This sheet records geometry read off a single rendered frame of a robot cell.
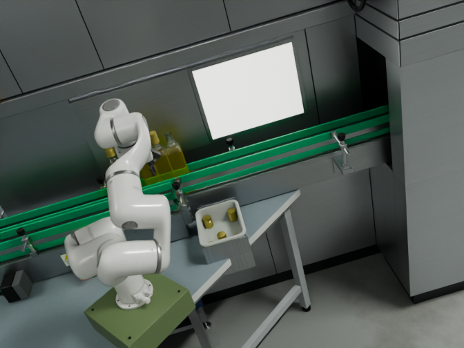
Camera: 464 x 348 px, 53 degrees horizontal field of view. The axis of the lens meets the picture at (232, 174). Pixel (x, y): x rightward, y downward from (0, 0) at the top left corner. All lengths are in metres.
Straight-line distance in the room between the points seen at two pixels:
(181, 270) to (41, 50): 0.95
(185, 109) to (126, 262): 0.91
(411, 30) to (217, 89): 0.74
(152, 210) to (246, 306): 1.52
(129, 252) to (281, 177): 0.93
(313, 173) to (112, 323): 0.96
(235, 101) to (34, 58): 0.77
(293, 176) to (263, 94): 0.35
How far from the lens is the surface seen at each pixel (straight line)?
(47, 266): 2.00
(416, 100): 1.76
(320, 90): 2.02
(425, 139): 1.86
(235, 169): 1.87
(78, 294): 1.90
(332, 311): 2.47
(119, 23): 1.82
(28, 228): 2.01
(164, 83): 1.86
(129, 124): 1.27
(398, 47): 1.65
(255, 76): 1.89
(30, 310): 1.97
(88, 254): 1.33
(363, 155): 1.98
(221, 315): 2.58
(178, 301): 1.56
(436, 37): 1.71
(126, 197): 1.13
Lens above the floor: 1.93
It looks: 33 degrees down
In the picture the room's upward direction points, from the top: 16 degrees counter-clockwise
